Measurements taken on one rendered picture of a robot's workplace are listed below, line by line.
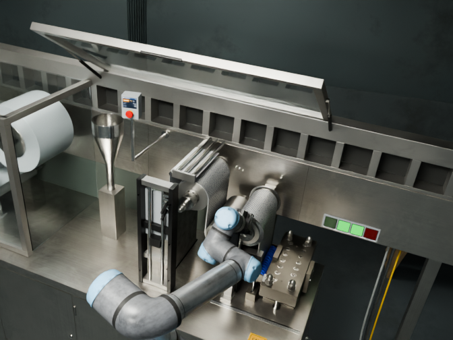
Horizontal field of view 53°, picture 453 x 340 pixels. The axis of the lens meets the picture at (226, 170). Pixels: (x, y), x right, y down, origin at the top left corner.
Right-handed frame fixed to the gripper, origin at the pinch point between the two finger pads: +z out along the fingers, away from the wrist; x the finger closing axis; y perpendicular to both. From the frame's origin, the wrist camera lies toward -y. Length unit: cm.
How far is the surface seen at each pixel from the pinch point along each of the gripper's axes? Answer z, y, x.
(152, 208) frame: -6.1, -2.0, 38.4
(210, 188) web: -0.3, 13.1, 19.0
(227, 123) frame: 19, 47, 27
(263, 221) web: 6.5, 6.7, -5.0
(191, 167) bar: -5.6, 18.7, 27.7
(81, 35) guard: -46, 49, 68
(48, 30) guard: -46, 48, 82
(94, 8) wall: 113, 137, 195
